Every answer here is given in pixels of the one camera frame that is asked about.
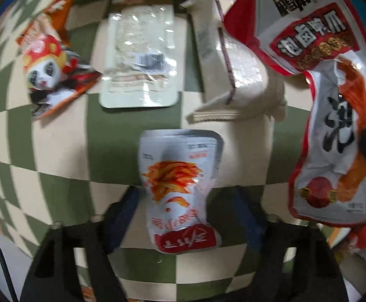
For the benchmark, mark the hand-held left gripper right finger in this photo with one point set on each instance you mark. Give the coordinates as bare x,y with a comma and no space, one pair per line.
249,214

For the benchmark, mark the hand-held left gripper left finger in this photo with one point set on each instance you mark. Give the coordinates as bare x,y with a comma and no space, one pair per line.
127,214

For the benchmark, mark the white and orange snack packet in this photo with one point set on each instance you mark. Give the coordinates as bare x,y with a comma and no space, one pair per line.
330,163

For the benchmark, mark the white pouch with orange print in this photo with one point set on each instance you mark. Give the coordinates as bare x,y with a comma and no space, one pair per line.
180,188

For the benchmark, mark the red and white snack packet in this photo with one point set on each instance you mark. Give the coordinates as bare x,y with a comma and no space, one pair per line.
302,22

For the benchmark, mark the orange panda snack packet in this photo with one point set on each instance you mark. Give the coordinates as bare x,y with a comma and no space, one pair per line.
49,66

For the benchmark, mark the green checkered tablecloth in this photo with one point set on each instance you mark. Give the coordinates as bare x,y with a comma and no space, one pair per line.
107,151

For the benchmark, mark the clear white tray packet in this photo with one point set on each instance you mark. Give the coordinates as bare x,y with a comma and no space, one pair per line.
142,53

